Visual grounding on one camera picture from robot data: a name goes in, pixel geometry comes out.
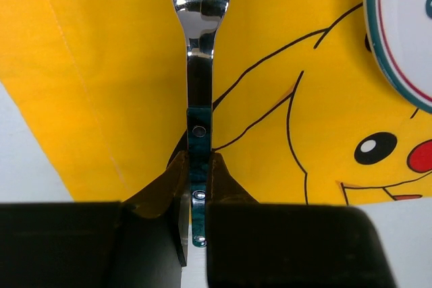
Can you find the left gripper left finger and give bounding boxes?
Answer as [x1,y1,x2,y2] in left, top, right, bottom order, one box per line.
[1,152,189,287]

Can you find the fork with teal handle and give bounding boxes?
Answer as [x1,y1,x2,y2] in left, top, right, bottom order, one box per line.
[172,0,230,248]

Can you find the yellow pikachu cloth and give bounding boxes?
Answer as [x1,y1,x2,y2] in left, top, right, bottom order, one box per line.
[1,0,431,205]

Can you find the round patterned plate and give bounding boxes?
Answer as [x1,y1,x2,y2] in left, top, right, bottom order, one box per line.
[363,0,431,113]

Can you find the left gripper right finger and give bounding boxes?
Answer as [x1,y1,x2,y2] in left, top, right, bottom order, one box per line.
[205,153,396,287]

